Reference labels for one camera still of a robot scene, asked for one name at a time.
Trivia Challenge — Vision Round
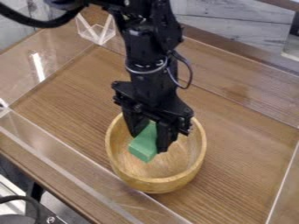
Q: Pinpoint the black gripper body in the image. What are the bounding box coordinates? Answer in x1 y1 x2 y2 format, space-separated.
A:
110 58 195 126

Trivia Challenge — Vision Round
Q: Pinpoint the green rectangular block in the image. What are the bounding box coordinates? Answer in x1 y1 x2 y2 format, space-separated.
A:
128 122 157 163

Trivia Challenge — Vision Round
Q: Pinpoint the clear acrylic tray enclosure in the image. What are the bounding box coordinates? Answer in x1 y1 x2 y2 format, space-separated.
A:
0 24 299 224

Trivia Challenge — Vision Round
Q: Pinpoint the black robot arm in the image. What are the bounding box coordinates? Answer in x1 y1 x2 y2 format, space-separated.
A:
44 0 193 152

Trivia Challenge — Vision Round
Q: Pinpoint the black metal table bracket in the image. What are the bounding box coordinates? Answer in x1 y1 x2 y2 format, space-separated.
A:
25 182 66 224

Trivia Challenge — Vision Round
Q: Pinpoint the brown wooden bowl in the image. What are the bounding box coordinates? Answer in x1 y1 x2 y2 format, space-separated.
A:
105 114 207 194

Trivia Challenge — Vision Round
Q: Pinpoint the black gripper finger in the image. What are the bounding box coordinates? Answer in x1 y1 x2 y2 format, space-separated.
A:
121 103 149 137
153 113 193 153

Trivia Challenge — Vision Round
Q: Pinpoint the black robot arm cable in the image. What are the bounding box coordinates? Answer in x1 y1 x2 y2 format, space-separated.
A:
0 1 89 30

